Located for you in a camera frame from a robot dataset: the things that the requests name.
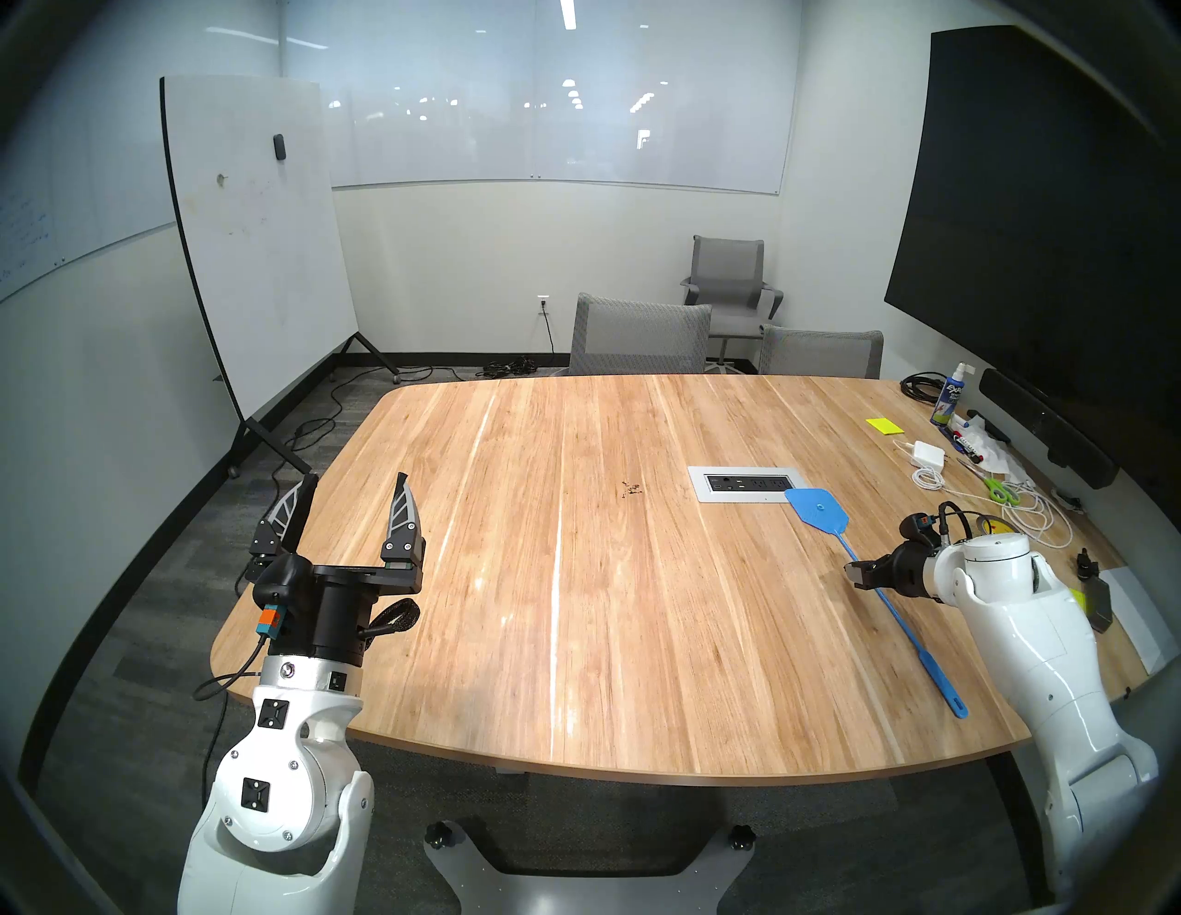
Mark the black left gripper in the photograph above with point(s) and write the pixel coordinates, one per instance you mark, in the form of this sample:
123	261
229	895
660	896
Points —
337	609

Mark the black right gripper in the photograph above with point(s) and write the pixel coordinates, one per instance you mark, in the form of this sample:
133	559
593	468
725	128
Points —
909	572

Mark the blue plastic fly swatter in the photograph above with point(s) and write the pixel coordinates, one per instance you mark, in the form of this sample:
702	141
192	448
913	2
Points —
817	510

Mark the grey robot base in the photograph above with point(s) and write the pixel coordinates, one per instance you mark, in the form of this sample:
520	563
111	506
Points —
590	893

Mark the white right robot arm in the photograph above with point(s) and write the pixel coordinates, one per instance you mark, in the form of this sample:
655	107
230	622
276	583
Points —
1033	646

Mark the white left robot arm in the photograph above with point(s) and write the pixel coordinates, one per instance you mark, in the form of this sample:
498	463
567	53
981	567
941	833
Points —
277	784

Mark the white power adapter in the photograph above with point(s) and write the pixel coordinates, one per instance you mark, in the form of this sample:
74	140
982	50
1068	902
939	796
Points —
927	455

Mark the black and yellow tape roll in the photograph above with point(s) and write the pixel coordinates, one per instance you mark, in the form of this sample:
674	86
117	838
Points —
996	524

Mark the silver table power outlet box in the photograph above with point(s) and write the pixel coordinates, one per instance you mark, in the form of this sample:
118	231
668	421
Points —
749	482

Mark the yellow sticky note pad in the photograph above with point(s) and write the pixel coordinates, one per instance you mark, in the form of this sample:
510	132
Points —
886	425

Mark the red and blue marker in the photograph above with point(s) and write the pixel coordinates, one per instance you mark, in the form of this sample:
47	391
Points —
967	446

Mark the whiteboard cleaner spray bottle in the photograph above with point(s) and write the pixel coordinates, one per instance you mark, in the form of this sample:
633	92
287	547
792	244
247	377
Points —
948	401

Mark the yellow-green sticky note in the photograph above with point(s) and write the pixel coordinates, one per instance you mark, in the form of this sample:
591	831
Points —
1079	604

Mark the grey mesh chair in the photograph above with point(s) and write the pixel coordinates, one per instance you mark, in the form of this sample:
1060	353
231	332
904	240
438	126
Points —
821	355
637	337

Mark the black video sound bar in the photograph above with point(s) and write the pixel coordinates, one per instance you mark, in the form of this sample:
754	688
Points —
1043	424

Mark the rolling whiteboard on black stand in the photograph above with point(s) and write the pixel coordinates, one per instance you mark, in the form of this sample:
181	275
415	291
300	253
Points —
258	258

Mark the grey office chair with armrests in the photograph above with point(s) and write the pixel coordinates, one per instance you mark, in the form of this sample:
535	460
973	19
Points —
729	267

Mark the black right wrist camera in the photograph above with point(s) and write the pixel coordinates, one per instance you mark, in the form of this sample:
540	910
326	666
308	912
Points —
918	530

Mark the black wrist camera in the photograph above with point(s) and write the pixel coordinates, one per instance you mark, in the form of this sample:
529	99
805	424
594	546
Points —
918	530
277	576

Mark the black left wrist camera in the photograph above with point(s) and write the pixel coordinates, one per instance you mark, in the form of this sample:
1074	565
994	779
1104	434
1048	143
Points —
277	576

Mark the large black wall screen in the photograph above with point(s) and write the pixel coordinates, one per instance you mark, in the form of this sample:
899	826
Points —
1033	231

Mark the glass wall board with writing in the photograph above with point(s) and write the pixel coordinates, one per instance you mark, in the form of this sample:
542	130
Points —
74	184

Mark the wide glass wall board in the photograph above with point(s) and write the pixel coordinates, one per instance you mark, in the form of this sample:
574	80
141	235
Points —
554	138

